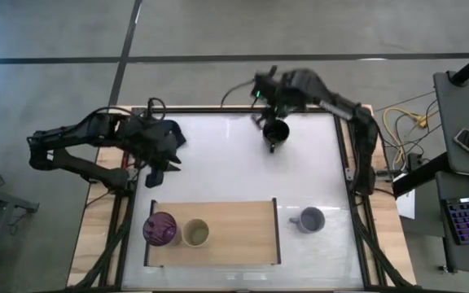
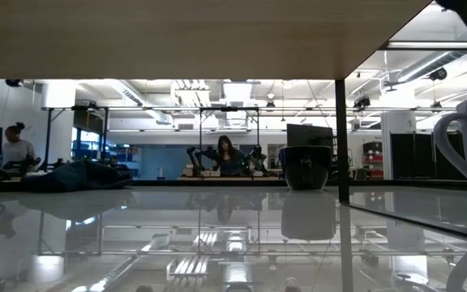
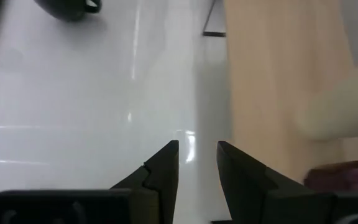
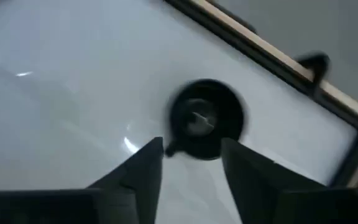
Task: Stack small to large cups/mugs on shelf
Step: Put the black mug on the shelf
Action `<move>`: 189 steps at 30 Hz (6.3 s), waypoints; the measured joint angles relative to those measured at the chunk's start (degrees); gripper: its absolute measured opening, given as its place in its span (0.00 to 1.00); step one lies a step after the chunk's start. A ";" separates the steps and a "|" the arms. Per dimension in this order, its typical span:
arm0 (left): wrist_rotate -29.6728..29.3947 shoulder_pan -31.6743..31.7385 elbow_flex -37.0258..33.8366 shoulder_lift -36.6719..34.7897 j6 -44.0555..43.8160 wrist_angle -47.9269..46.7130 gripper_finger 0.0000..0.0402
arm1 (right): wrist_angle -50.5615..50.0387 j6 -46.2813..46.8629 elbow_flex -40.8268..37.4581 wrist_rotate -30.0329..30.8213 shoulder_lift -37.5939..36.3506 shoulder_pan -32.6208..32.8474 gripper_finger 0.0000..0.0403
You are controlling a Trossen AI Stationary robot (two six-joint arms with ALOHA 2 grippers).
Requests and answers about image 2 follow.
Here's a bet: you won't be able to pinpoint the large black mug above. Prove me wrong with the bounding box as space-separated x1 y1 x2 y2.
278 144 333 191

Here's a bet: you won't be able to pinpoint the wooden shelf board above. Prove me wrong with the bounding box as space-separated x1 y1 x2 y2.
0 0 433 81

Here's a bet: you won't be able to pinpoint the black partition panel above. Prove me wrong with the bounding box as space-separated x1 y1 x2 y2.
390 131 467 181

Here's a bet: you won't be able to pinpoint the black monitor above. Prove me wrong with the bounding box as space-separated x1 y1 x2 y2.
285 123 335 148

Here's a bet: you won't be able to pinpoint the person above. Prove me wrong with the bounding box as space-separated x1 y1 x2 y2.
213 135 247 178
1 122 36 168

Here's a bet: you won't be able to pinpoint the wooden background table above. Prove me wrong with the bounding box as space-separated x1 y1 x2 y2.
178 174 281 182

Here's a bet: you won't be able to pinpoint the dark blue cloth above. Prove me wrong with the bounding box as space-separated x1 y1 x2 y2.
19 158 134 193

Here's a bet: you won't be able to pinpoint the black station frame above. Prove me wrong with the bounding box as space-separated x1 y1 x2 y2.
199 106 261 179
41 105 109 171

